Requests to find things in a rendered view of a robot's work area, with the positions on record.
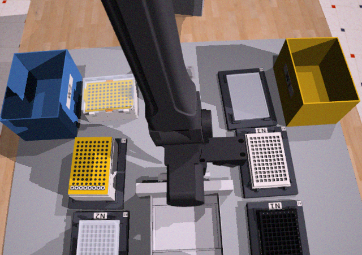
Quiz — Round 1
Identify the blue open-top bin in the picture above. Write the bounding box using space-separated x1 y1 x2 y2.
0 49 82 141

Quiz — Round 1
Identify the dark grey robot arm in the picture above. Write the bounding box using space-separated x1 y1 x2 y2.
101 0 247 207

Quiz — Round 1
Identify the grey bench mat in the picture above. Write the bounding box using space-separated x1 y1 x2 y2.
3 38 362 255

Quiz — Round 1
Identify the yellow open-top bin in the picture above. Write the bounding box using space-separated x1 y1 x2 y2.
273 37 360 127

